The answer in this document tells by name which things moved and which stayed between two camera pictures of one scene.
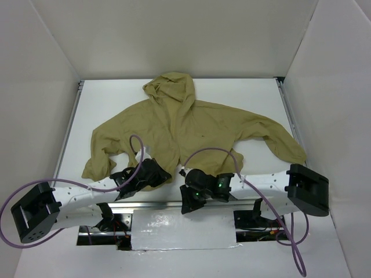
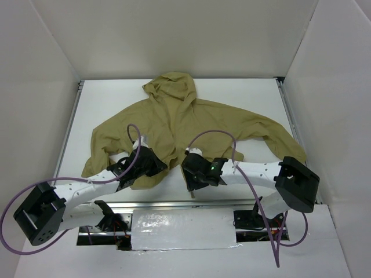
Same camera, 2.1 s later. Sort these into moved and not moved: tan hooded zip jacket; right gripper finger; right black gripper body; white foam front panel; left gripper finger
Moved: right gripper finger; left gripper finger; right black gripper body
Not moved: tan hooded zip jacket; white foam front panel
